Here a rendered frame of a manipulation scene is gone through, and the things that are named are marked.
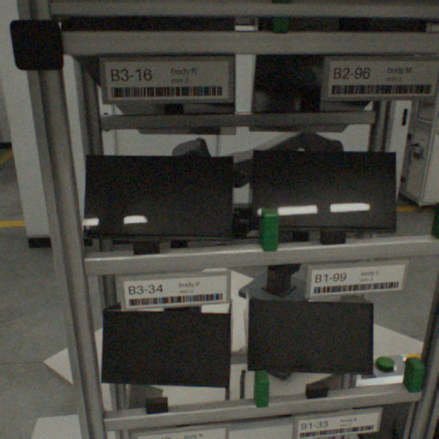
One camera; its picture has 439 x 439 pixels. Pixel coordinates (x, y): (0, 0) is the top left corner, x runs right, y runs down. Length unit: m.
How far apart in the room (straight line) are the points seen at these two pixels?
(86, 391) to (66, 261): 0.13
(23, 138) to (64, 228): 3.43
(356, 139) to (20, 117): 2.66
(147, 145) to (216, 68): 3.32
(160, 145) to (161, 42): 3.31
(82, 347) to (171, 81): 0.22
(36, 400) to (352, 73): 2.32
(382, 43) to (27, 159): 3.56
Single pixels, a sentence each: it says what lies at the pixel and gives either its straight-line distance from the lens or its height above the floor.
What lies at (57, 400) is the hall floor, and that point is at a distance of 2.47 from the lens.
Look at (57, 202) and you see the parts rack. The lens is 0.34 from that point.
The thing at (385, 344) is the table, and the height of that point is 0.86.
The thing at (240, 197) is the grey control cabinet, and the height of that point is 0.40.
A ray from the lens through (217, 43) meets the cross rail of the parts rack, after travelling 0.32.
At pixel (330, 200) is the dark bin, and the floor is 1.49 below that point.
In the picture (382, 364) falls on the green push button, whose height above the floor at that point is 0.97.
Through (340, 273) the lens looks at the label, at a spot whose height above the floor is 1.45.
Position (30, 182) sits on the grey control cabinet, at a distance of 3.85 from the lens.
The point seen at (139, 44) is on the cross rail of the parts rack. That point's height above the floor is 1.62.
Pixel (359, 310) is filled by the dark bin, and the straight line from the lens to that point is 0.50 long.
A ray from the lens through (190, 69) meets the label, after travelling 0.31.
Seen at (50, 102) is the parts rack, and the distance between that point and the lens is 0.32.
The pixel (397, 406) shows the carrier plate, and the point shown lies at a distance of 1.00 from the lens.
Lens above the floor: 1.62
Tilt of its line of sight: 22 degrees down
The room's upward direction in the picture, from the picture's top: straight up
